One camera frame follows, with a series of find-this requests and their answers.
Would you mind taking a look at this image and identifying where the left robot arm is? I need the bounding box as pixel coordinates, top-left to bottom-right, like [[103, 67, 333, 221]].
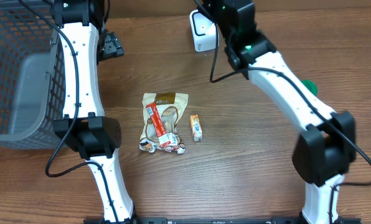
[[51, 0, 137, 223]]

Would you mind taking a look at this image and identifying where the white barcode scanner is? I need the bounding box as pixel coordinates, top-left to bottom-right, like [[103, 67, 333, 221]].
[[189, 9, 220, 52]]

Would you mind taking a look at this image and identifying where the small orange snack packet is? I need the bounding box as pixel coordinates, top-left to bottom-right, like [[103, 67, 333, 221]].
[[190, 114, 203, 142]]

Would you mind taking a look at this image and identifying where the green lidded jar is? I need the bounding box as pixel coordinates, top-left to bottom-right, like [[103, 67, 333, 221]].
[[301, 80, 318, 96]]

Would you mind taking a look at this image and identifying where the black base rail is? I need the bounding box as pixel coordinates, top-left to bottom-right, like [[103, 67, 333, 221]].
[[83, 216, 362, 224]]

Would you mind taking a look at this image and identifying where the beige snack pouch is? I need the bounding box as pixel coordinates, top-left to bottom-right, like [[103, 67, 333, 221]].
[[139, 92, 189, 154]]

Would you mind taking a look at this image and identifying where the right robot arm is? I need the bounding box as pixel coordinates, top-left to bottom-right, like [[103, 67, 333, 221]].
[[196, 1, 360, 223]]

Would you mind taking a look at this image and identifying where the grey plastic mesh basket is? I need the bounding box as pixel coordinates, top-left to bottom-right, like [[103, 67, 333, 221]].
[[0, 1, 65, 149]]

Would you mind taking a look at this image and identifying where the red snack bar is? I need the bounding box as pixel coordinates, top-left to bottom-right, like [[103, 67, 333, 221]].
[[146, 103, 171, 147]]

